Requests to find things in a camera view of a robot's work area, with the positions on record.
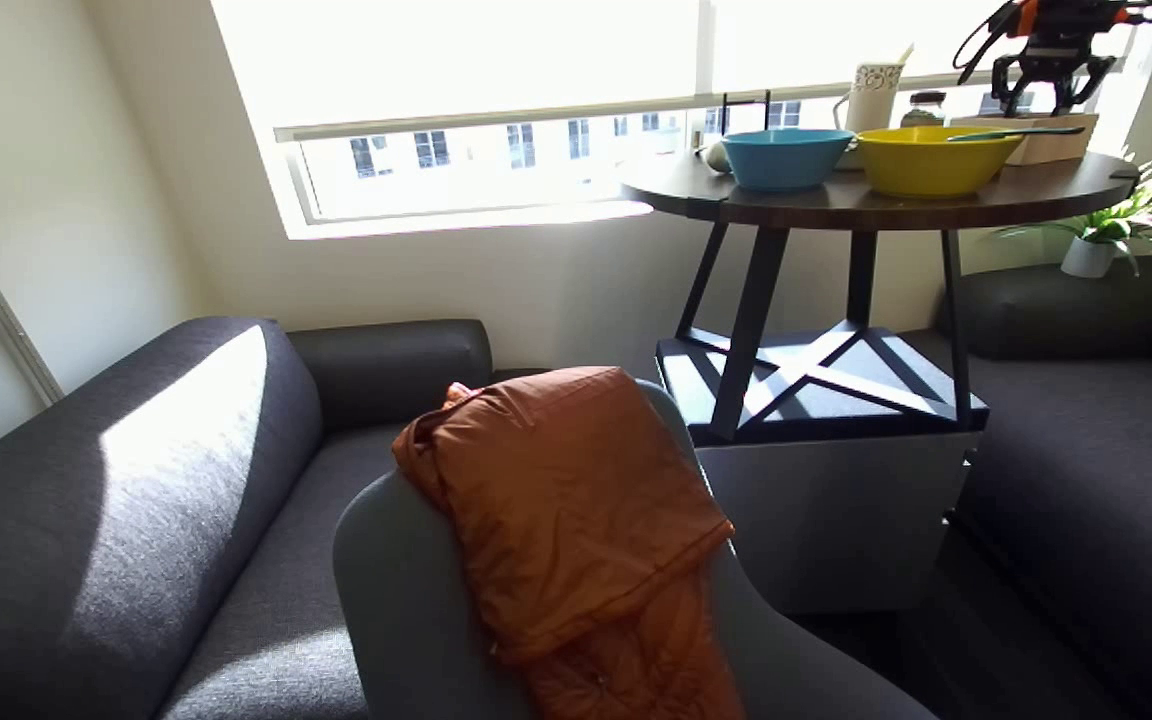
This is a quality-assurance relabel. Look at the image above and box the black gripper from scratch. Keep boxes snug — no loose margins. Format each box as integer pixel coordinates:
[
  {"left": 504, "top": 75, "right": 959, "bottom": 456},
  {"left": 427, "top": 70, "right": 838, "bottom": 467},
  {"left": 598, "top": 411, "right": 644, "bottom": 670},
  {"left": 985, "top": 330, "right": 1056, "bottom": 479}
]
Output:
[{"left": 987, "top": 32, "right": 1122, "bottom": 121}]

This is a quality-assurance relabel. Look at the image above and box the light wooden box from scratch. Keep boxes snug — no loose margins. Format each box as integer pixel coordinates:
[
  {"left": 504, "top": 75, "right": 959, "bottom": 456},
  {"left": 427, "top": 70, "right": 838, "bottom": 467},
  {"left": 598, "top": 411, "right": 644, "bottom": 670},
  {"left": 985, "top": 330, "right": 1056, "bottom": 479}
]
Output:
[{"left": 950, "top": 108, "right": 1103, "bottom": 171}]

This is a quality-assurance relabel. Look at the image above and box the yellow bowl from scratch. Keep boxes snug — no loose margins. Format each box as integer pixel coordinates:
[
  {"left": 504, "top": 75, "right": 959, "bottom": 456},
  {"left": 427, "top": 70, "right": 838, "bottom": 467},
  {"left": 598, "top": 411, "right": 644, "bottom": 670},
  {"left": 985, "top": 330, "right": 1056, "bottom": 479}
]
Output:
[{"left": 854, "top": 123, "right": 1026, "bottom": 202}]

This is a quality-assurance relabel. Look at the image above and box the blue bowl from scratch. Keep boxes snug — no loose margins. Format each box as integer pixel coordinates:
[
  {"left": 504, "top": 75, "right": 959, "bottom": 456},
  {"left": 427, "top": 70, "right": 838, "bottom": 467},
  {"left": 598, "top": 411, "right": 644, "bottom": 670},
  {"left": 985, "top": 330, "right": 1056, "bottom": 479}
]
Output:
[{"left": 717, "top": 123, "right": 856, "bottom": 196}]

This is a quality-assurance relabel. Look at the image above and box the jar with black lid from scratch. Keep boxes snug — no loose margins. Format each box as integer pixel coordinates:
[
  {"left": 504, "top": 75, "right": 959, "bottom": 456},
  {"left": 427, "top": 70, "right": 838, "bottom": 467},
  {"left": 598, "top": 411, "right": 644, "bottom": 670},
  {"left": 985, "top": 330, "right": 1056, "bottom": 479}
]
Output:
[{"left": 902, "top": 87, "right": 951, "bottom": 130}]

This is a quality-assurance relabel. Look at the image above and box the potted green plant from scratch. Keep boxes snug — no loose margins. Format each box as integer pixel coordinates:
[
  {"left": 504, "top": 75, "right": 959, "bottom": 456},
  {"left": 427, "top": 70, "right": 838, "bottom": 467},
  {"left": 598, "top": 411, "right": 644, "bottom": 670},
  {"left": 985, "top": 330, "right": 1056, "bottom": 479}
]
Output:
[{"left": 1002, "top": 156, "right": 1152, "bottom": 284}]

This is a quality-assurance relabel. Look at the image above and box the round dark wooden table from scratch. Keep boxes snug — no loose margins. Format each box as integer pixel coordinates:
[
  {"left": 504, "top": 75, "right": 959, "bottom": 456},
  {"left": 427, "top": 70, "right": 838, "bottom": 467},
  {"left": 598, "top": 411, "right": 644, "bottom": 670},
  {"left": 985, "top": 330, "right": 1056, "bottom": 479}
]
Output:
[{"left": 620, "top": 148, "right": 1146, "bottom": 448}]

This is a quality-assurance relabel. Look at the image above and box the black chair behind window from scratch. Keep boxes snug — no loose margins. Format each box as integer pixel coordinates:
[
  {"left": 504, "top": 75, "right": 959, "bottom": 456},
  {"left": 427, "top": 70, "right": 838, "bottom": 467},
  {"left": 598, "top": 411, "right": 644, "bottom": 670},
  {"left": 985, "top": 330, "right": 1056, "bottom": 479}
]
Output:
[{"left": 712, "top": 87, "right": 779, "bottom": 136}]

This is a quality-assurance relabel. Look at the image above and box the dark grey fabric sofa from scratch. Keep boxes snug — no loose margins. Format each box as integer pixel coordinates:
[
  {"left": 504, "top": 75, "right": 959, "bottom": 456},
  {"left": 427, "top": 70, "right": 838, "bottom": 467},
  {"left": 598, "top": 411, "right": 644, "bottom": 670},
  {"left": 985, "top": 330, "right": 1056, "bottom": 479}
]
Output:
[
  {"left": 0, "top": 311, "right": 495, "bottom": 720},
  {"left": 937, "top": 240, "right": 1152, "bottom": 720}
]

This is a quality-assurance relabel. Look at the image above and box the orange jacket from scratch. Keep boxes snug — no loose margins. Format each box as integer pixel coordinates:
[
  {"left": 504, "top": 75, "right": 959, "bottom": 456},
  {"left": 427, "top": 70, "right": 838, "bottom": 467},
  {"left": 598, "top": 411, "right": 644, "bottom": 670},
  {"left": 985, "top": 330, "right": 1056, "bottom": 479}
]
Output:
[{"left": 390, "top": 365, "right": 754, "bottom": 720}]

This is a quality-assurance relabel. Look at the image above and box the grey shell chair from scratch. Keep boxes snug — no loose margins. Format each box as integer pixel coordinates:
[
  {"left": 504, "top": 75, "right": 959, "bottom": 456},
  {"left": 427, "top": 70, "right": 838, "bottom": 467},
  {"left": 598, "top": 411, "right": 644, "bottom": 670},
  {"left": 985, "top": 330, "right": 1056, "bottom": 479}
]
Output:
[{"left": 328, "top": 374, "right": 942, "bottom": 720}]

